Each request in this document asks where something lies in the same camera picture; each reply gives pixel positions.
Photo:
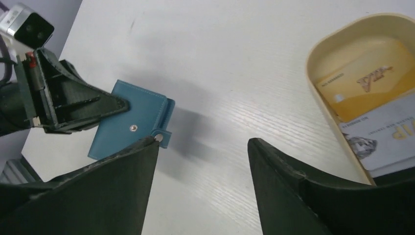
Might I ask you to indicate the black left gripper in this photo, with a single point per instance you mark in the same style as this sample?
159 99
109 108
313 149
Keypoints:
41 91

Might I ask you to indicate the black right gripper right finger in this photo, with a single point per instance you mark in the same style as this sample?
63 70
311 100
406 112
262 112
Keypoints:
294 198

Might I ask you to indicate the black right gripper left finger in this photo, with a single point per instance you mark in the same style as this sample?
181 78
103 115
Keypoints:
108 197

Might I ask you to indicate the white VIP card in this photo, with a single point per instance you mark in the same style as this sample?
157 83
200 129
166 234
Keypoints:
384 139

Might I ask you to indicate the gold VIP card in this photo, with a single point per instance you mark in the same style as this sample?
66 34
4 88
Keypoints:
371 79

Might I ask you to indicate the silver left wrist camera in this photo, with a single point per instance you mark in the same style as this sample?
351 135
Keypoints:
22 24

